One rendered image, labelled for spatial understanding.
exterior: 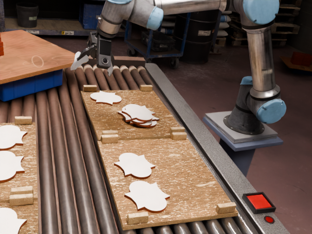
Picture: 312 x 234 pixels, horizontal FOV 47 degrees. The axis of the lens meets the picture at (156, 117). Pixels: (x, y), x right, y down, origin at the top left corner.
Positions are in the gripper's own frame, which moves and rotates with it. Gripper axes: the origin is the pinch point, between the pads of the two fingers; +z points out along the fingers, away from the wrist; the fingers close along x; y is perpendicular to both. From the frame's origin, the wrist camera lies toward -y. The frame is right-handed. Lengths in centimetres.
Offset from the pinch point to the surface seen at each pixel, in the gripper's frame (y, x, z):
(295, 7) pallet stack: 371, -448, 86
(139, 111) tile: -8.9, -21.2, 7.0
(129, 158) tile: -35.5, -9.5, 3.2
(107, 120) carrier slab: -10.1, -9.7, 13.0
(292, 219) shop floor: -23, -166, 80
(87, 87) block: 15.1, -6.5, 19.9
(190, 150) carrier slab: -32.2, -33.7, 0.8
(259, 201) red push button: -59, -44, -10
